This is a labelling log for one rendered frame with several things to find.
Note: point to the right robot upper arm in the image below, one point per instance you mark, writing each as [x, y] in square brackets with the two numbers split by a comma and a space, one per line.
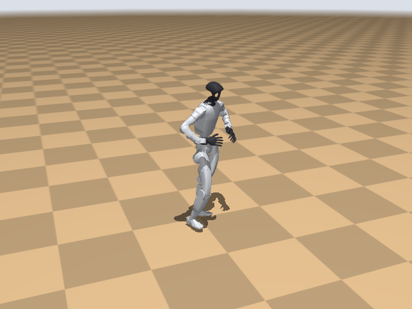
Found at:
[198, 113]

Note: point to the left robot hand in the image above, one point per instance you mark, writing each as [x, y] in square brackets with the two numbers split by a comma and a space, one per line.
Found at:
[230, 131]

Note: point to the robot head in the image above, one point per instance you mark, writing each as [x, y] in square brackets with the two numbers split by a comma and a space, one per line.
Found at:
[214, 88]

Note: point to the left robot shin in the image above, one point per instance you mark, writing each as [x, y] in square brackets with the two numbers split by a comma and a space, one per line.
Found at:
[198, 187]

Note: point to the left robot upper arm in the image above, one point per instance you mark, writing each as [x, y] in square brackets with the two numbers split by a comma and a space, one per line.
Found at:
[222, 109]

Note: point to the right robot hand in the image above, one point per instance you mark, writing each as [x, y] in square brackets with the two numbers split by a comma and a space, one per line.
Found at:
[213, 140]

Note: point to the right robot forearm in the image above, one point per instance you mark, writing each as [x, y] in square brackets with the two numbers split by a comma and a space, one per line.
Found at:
[190, 135]

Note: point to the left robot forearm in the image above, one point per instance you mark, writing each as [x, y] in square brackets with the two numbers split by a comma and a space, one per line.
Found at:
[226, 120]

